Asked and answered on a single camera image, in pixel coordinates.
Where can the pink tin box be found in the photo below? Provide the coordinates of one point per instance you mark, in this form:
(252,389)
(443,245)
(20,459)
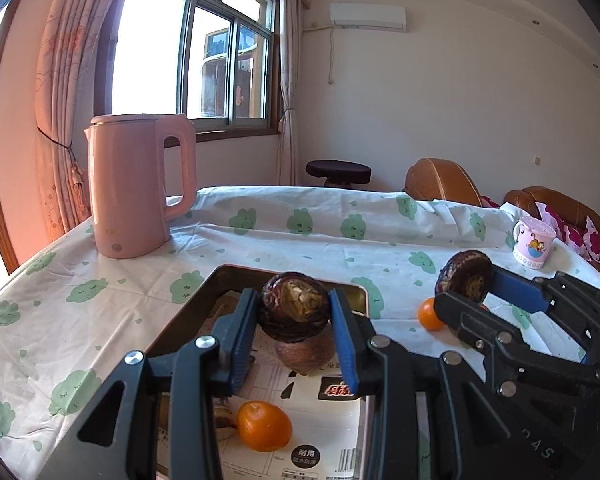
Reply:
(195,305)

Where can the floral cushion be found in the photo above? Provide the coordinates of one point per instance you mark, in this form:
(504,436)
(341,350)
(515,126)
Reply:
(575,235)

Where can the pink patterned curtain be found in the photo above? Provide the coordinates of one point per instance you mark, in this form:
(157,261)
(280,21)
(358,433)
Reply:
(65,85)

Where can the brown leather sofa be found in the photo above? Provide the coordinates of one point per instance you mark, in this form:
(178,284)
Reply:
(565,202)

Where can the pink electric kettle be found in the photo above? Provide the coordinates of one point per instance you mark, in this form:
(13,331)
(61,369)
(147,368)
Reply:
(130,185)

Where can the brown leather chair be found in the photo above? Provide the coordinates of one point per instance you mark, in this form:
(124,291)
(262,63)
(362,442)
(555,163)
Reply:
(437,182)

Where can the printed paper sheet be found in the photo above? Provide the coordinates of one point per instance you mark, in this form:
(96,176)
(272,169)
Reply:
(310,410)

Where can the black round stool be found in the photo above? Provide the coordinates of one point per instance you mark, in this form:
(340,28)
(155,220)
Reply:
(337,170)

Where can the dark brown passion fruit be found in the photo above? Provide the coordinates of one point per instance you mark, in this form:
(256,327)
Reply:
(462,275)
(292,305)

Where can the small brown striped item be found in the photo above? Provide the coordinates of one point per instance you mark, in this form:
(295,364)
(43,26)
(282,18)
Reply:
(226,420)

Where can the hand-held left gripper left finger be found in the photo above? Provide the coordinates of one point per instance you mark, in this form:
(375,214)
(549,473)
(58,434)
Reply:
(242,360)

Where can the smooth orange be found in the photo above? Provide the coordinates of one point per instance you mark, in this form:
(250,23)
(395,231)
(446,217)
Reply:
(262,425)

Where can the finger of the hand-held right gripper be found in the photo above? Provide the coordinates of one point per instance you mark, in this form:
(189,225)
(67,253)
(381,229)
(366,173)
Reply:
(517,292)
(467,320)

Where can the white air conditioner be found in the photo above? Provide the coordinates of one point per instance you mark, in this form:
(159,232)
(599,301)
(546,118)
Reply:
(367,16)

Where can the pink cartoon print cup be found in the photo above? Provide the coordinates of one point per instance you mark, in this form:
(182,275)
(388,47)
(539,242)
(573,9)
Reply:
(532,242)

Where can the cream patterned curtain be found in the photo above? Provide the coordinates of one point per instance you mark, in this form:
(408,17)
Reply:
(290,85)

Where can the sliding glass window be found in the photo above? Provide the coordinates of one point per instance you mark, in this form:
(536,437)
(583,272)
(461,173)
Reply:
(205,50)

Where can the small orange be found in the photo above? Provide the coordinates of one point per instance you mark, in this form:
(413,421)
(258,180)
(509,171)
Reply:
(430,314)

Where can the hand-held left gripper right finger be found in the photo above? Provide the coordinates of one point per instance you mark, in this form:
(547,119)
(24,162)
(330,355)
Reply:
(347,360)

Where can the large brown stemmed fruit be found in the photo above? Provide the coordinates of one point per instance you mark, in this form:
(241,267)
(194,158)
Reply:
(300,355)

